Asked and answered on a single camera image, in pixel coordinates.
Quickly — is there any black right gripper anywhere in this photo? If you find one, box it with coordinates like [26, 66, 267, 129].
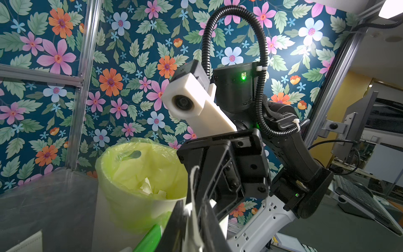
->
[177, 129, 271, 221]

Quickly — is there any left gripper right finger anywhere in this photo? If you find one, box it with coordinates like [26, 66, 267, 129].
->
[199, 199, 231, 252]

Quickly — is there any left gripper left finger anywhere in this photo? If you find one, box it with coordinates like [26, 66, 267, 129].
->
[155, 200, 188, 252]

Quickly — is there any white bag green top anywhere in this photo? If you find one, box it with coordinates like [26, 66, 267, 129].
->
[129, 225, 163, 252]

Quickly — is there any white paper receipt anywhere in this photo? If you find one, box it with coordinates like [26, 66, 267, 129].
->
[184, 165, 229, 252]

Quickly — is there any white trash bin green liner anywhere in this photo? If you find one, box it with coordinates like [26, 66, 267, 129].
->
[91, 138, 188, 252]

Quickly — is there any blue white tote bag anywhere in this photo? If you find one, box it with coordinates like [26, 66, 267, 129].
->
[7, 230, 43, 252]

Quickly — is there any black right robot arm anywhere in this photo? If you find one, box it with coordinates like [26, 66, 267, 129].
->
[177, 5, 333, 252]

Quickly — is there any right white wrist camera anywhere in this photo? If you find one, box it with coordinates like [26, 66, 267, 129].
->
[162, 60, 237, 138]

